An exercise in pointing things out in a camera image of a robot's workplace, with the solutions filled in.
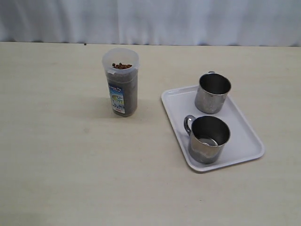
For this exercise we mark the white plastic tray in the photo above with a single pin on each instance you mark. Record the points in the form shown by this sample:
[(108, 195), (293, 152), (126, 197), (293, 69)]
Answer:
[(244, 144)]

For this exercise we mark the clear plastic container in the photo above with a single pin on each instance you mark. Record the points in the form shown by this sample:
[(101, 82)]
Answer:
[(121, 67)]

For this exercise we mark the white curtain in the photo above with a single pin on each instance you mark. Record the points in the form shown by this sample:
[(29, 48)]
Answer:
[(153, 22)]

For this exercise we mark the steel mug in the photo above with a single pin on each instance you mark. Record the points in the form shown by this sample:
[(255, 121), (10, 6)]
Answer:
[(207, 137), (212, 91)]

